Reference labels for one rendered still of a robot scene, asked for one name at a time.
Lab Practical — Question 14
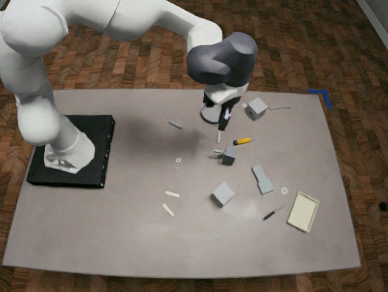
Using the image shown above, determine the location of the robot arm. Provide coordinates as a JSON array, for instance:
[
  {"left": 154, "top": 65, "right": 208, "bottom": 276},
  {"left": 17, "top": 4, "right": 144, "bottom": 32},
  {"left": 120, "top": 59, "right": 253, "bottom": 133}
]
[{"left": 0, "top": 0, "right": 258, "bottom": 174}]

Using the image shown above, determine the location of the cream shallow tray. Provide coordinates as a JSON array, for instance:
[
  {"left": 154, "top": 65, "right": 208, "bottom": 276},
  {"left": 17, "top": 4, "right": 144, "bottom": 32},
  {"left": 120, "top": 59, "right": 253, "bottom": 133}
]
[{"left": 286, "top": 191, "right": 319, "bottom": 233}]

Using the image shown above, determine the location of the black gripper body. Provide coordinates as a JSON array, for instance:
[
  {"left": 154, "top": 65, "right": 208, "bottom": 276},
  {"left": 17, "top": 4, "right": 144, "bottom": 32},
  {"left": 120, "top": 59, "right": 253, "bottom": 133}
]
[{"left": 223, "top": 96, "right": 242, "bottom": 111}]

